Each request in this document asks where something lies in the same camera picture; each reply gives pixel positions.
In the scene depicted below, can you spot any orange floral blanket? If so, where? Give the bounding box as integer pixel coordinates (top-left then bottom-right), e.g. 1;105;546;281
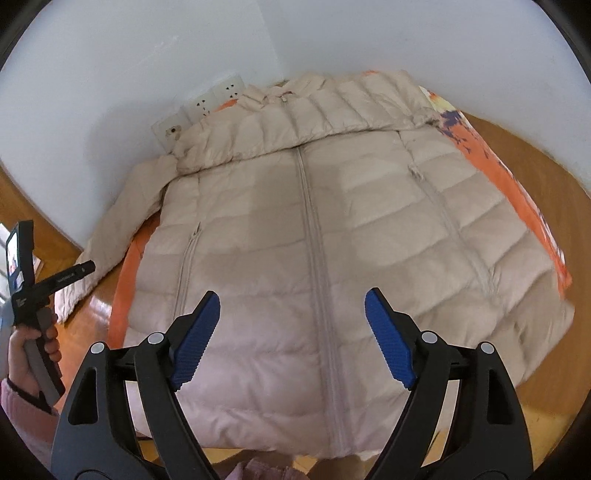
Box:
108;69;573;352

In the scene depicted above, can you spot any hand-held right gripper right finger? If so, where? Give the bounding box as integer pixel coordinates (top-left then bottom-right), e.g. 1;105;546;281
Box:
365;287;536;480

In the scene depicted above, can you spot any person's pink clothing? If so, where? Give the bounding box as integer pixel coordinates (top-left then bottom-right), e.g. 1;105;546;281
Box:
226;457;315;480

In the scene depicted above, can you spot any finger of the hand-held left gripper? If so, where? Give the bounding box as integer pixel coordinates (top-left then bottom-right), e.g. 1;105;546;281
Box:
46;260;96;290

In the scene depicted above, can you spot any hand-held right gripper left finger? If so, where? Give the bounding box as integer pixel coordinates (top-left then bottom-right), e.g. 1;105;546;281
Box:
50;291;221;480

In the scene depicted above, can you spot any beige puffer jacket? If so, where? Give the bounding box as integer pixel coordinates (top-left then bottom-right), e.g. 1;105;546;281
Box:
55;69;575;462

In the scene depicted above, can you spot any person's left hand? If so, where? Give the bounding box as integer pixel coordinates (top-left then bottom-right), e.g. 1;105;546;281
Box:
7;320;62;407

